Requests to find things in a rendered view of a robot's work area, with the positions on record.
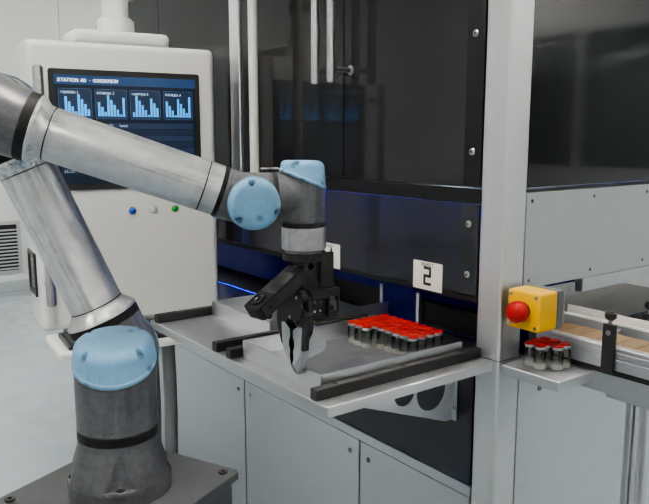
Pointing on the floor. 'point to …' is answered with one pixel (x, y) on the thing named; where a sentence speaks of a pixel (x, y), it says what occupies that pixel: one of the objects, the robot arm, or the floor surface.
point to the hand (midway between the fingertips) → (294, 367)
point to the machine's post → (501, 242)
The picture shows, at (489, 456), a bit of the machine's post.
